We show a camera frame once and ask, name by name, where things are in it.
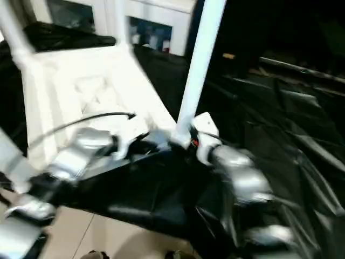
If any white plastic table leg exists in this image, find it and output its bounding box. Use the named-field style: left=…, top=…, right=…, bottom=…
left=114, top=0, right=133, bottom=52
left=0, top=127, right=36, bottom=192
left=171, top=0, right=227, bottom=146
left=0, top=0, right=36, bottom=68

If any white plastic table top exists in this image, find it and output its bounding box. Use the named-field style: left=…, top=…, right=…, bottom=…
left=16, top=43, right=187, bottom=173

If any black plastic mat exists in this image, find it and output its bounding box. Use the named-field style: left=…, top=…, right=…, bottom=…
left=0, top=22, right=345, bottom=259

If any white glass-door cabinet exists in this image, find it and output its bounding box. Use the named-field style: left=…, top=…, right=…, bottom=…
left=22, top=0, right=196, bottom=57

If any black low bench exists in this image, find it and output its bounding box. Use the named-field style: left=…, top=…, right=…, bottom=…
left=259, top=57, right=345, bottom=85

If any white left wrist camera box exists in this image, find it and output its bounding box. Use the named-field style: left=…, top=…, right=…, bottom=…
left=111, top=127, right=149, bottom=160

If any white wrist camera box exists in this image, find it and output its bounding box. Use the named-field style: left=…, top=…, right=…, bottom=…
left=189, top=112, right=220, bottom=165
left=111, top=127, right=149, bottom=160

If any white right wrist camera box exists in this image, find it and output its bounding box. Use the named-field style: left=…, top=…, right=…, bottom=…
left=189, top=112, right=220, bottom=165

